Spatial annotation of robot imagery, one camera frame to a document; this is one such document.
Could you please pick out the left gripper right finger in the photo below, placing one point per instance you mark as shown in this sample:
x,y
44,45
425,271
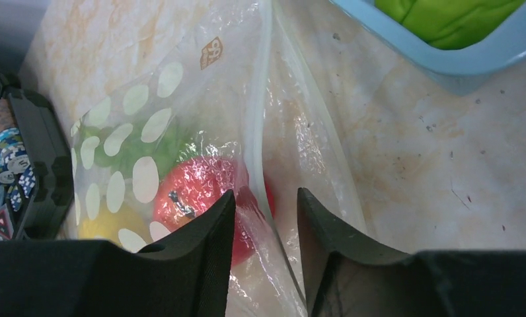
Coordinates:
x,y
347,273

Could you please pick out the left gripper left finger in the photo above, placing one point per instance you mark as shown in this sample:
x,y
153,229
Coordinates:
x,y
186,273

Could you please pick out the red toy apple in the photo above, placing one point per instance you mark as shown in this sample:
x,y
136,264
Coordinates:
x,y
194,185

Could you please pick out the green toy grapes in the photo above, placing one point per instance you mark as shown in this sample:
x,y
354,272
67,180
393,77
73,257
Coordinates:
x,y
174,146

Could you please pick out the clear dotted zip bag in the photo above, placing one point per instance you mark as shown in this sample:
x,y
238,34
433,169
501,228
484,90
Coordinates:
x,y
240,82

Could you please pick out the blue perforated plastic basket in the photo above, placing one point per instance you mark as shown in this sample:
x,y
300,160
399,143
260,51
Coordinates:
x,y
458,71

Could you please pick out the black poker chip case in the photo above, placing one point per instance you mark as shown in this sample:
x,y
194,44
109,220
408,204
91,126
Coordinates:
x,y
36,183

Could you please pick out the green toy lime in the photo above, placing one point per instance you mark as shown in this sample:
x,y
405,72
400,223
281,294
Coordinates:
x,y
449,24

